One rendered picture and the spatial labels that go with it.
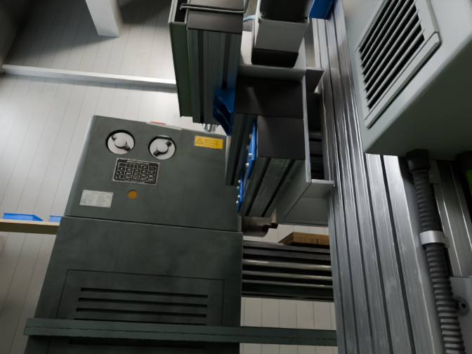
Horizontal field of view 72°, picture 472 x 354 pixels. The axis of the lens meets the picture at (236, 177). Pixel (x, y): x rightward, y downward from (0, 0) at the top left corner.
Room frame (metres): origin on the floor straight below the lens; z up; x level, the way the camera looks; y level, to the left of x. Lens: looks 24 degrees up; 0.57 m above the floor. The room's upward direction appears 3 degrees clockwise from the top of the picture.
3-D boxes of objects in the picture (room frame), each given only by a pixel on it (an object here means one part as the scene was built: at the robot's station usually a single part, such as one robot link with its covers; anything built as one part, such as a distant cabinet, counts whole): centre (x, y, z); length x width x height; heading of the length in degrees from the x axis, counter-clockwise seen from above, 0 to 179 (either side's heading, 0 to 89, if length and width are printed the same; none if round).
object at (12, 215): (3.30, 2.20, 1.45); 0.30 x 0.21 x 0.10; 94
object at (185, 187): (1.29, 0.30, 1.06); 0.59 x 0.48 x 0.39; 100
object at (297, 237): (1.43, -0.35, 0.88); 0.36 x 0.30 x 0.04; 10
